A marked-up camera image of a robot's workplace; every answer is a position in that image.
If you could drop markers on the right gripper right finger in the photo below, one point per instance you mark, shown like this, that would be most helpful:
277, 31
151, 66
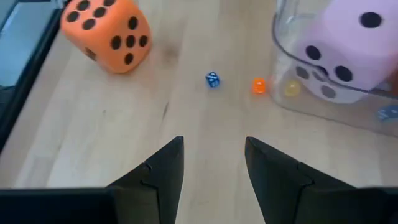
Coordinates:
273, 180

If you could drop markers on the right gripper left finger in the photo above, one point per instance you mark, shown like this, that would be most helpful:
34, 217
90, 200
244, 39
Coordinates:
161, 180

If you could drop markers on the small yellow die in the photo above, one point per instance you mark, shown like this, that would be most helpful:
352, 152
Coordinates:
292, 88

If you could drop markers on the small blue die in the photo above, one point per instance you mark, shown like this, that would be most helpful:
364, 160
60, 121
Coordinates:
213, 80
388, 113

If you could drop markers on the large orange foam die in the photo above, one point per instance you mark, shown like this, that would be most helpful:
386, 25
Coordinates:
102, 46

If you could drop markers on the large pink foam die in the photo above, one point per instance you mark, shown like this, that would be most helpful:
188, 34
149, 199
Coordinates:
351, 40

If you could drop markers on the clear plastic bin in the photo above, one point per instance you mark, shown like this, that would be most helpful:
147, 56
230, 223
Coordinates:
311, 107

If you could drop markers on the small orange die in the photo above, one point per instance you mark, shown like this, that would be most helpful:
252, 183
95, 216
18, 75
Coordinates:
259, 86

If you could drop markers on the black aluminium table frame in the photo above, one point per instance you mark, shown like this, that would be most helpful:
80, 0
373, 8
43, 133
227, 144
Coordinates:
28, 71

